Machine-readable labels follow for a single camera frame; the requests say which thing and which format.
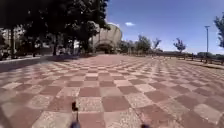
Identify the low fence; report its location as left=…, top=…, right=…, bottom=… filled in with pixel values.
left=156, top=51, right=224, bottom=66

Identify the checkered red and beige plaza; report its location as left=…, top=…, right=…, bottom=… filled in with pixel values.
left=0, top=54, right=224, bottom=128

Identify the group of large dark trees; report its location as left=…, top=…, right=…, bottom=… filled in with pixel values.
left=0, top=0, right=111, bottom=58

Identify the tree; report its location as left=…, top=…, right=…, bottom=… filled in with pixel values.
left=213, top=12, right=224, bottom=49

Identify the domed beige building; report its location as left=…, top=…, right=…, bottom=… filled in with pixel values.
left=90, top=22, right=123, bottom=55

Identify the lamp post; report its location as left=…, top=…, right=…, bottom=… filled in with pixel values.
left=204, top=25, right=211, bottom=64

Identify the row of distant trees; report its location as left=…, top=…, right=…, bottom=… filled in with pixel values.
left=118, top=34, right=188, bottom=56

